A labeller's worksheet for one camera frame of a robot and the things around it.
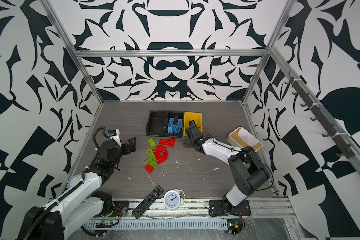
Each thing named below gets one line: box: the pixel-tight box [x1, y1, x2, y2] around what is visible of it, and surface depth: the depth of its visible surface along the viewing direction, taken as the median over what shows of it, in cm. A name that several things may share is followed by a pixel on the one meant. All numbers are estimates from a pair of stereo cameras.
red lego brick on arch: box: [153, 145, 168, 154], surface depth 94 cm
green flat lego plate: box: [147, 137, 157, 148], surface depth 99 cm
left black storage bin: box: [146, 110, 167, 137], surface depth 104 cm
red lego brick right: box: [168, 137, 176, 148], surface depth 98 cm
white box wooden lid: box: [227, 126, 263, 153], surface depth 95 cm
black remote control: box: [131, 185, 165, 220], surface depth 77 cm
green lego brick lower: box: [145, 158, 157, 168], surface depth 91 cm
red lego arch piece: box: [153, 145, 169, 165], surface depth 93 cm
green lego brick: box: [146, 148, 155, 159], surface depth 93 cm
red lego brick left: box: [159, 138, 170, 145], surface depth 98 cm
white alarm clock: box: [163, 187, 186, 212], surface depth 76 cm
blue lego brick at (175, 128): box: [169, 123, 181, 134], surface depth 101 cm
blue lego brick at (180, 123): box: [177, 119, 183, 128], surface depth 108 cm
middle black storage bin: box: [165, 111, 185, 138], surface depth 104 cm
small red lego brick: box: [144, 164, 154, 174], surface depth 88 cm
